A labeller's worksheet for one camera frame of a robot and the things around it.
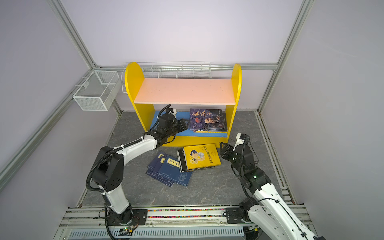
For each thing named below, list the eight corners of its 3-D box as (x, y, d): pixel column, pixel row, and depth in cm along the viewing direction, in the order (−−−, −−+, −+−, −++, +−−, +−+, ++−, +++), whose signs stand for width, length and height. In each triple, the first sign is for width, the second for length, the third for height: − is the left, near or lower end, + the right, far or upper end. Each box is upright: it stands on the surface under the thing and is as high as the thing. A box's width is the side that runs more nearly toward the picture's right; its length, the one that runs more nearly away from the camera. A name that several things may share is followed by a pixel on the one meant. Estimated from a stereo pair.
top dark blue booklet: (158, 176, 89) (156, 173, 85) (168, 158, 96) (167, 155, 93) (186, 187, 85) (186, 184, 81) (194, 167, 92) (194, 164, 89)
